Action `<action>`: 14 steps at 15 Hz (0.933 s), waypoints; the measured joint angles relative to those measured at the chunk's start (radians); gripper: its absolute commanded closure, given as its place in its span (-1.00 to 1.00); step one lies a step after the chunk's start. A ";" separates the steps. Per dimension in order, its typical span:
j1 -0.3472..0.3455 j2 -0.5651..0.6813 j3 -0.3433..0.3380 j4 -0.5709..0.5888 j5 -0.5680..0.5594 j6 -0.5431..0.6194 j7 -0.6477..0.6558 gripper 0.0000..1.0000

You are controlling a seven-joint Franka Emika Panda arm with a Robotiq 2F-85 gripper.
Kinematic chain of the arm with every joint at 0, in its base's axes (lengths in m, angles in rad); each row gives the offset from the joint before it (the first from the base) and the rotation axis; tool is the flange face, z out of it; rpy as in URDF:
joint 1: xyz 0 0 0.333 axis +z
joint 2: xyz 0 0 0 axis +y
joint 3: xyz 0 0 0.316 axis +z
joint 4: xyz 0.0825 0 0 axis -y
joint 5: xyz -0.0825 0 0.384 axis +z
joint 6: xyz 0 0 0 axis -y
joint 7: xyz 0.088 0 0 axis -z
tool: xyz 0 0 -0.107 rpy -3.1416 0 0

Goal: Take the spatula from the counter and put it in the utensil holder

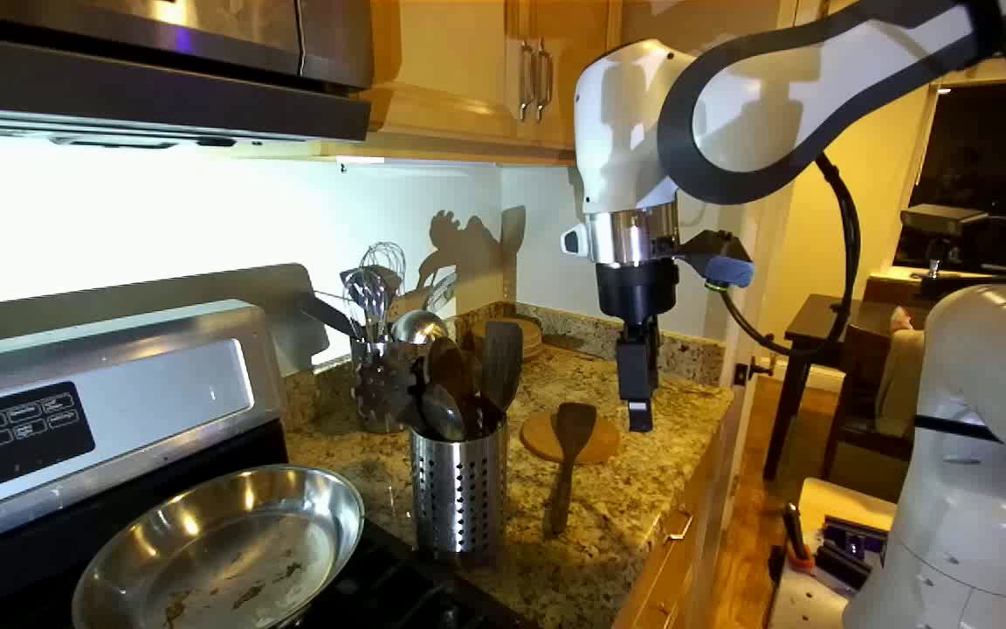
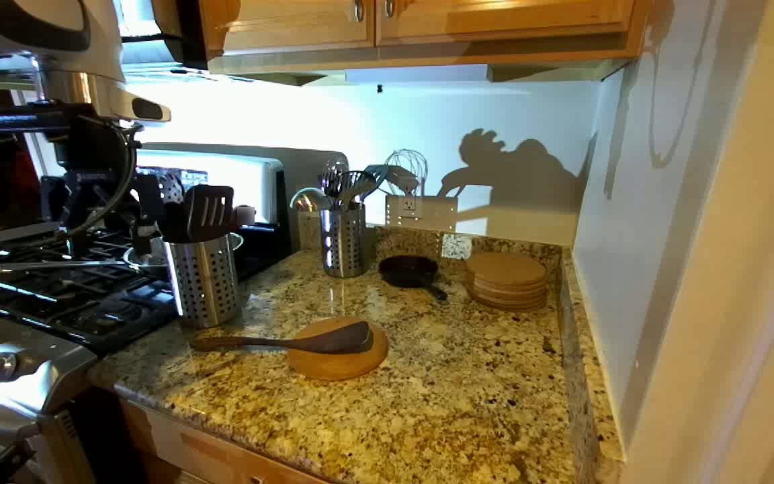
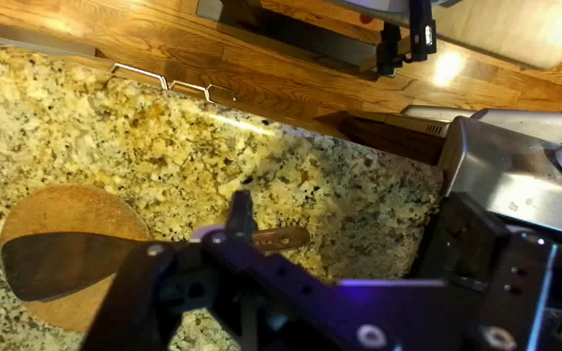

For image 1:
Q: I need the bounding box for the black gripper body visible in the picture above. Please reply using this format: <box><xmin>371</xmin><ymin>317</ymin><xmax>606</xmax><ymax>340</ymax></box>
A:
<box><xmin>590</xmin><ymin>256</ymin><xmax>684</xmax><ymax>332</ymax></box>

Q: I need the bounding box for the dark wooden spatula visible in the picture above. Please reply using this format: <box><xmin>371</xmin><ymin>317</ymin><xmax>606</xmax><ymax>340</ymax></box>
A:
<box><xmin>543</xmin><ymin>399</ymin><xmax>600</xmax><ymax>542</ymax></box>

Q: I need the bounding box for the perforated steel utensil holder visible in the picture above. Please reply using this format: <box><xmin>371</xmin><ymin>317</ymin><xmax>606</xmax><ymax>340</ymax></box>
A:
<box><xmin>410</xmin><ymin>419</ymin><xmax>513</xmax><ymax>561</ymax></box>

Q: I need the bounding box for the stack of round wooden coasters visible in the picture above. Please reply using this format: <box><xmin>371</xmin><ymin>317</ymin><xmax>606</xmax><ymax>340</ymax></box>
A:
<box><xmin>487</xmin><ymin>306</ymin><xmax>549</xmax><ymax>368</ymax></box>

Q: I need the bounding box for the black slotted turner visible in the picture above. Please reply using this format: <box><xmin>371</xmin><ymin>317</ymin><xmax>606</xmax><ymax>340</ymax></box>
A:
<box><xmin>479</xmin><ymin>317</ymin><xmax>528</xmax><ymax>438</ymax></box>

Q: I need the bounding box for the wooden lower cabinet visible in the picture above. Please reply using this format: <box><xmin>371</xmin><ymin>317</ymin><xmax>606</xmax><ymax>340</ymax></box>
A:
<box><xmin>611</xmin><ymin>382</ymin><xmax>765</xmax><ymax>629</ymax></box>

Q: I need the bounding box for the wooden cabinet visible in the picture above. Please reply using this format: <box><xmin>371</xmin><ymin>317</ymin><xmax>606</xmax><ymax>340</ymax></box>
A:
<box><xmin>611</xmin><ymin>382</ymin><xmax>765</xmax><ymax>629</ymax></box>
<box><xmin>364</xmin><ymin>0</ymin><xmax>629</xmax><ymax>168</ymax></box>

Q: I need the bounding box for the dark wooden side table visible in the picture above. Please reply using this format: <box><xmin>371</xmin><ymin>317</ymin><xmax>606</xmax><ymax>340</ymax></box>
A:
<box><xmin>758</xmin><ymin>289</ymin><xmax>882</xmax><ymax>486</ymax></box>

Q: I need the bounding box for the brown wooden spoon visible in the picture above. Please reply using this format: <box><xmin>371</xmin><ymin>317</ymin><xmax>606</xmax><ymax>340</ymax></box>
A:
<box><xmin>425</xmin><ymin>340</ymin><xmax>487</xmax><ymax>439</ymax></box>

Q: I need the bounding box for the dark metal spoon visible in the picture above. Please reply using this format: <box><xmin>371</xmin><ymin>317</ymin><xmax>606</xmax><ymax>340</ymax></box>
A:
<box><xmin>414</xmin><ymin>382</ymin><xmax>468</xmax><ymax>444</ymax></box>

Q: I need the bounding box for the steel ladle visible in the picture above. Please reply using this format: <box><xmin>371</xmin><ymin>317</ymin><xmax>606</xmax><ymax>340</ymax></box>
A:
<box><xmin>389</xmin><ymin>303</ymin><xmax>456</xmax><ymax>354</ymax></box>

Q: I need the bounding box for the beige cushion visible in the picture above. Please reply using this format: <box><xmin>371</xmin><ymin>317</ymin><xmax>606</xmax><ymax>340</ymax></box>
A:
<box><xmin>870</xmin><ymin>303</ymin><xmax>951</xmax><ymax>444</ymax></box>

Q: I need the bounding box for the wooden upper cabinet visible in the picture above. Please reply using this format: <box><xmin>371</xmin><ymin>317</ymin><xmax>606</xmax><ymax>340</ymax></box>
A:
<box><xmin>364</xmin><ymin>0</ymin><xmax>629</xmax><ymax>168</ymax></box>

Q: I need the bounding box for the steel frying pan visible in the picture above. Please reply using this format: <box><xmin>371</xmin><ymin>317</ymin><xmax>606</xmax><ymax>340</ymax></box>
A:
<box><xmin>68</xmin><ymin>461</ymin><xmax>371</xmax><ymax>629</ymax></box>

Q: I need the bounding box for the stainless steel gas stove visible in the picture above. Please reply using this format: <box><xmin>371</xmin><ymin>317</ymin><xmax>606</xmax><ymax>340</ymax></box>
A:
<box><xmin>0</xmin><ymin>258</ymin><xmax>530</xmax><ymax>629</ymax></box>

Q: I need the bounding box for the stainless steel microwave hood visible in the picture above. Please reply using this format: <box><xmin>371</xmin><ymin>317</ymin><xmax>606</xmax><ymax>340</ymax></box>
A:
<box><xmin>0</xmin><ymin>0</ymin><xmax>379</xmax><ymax>144</ymax></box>

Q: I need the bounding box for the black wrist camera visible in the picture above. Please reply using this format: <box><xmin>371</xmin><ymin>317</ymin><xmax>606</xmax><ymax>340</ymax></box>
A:
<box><xmin>677</xmin><ymin>228</ymin><xmax>758</xmax><ymax>293</ymax></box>

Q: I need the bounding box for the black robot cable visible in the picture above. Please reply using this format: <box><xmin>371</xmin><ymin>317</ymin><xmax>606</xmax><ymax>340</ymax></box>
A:
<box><xmin>712</xmin><ymin>149</ymin><xmax>866</xmax><ymax>359</ymax></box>

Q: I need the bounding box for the metal cabinet door handle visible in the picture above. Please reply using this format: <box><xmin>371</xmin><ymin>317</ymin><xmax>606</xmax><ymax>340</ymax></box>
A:
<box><xmin>530</xmin><ymin>37</ymin><xmax>559</xmax><ymax>121</ymax></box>
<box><xmin>513</xmin><ymin>37</ymin><xmax>537</xmax><ymax>127</ymax></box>

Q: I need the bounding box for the wire whisk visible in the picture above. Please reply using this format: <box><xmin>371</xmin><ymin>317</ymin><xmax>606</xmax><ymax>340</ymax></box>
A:
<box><xmin>353</xmin><ymin>236</ymin><xmax>414</xmax><ymax>341</ymax></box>

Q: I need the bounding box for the black camera on stand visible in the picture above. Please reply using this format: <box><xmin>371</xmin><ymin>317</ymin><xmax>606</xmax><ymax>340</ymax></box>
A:
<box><xmin>897</xmin><ymin>198</ymin><xmax>999</xmax><ymax>282</ymax></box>

